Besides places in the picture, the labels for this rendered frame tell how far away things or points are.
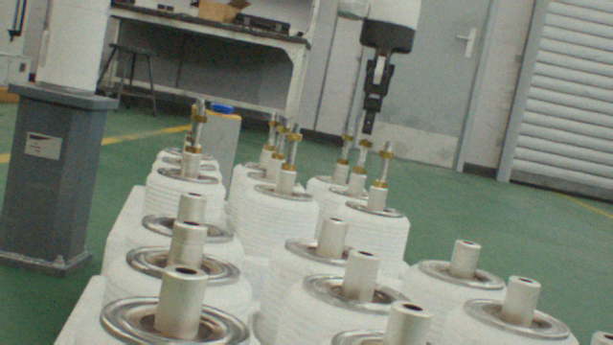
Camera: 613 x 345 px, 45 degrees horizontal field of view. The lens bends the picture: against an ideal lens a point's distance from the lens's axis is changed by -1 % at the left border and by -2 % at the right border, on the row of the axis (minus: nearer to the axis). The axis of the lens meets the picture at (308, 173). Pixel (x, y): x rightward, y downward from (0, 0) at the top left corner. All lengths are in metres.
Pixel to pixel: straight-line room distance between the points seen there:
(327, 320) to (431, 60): 5.77
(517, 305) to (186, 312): 0.26
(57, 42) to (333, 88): 4.98
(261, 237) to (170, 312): 0.52
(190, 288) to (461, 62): 5.92
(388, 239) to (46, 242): 0.62
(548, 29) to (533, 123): 0.76
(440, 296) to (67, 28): 0.86
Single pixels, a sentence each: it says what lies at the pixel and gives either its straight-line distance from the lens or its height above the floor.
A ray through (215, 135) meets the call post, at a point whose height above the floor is 0.28.
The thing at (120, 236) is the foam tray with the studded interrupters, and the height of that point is 0.18.
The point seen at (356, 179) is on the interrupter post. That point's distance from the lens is 1.04.
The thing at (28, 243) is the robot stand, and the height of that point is 0.04.
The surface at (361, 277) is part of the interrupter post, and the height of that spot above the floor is 0.27.
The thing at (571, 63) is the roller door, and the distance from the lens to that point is 6.38.
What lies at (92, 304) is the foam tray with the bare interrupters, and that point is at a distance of 0.62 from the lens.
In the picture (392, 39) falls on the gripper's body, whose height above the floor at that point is 0.47.
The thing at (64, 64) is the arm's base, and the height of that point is 0.35.
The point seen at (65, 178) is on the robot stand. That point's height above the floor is 0.16.
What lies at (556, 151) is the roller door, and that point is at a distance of 6.36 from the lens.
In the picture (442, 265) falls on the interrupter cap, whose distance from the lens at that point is 0.67.
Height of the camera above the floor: 0.38
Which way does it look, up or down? 6 degrees down
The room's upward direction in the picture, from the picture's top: 12 degrees clockwise
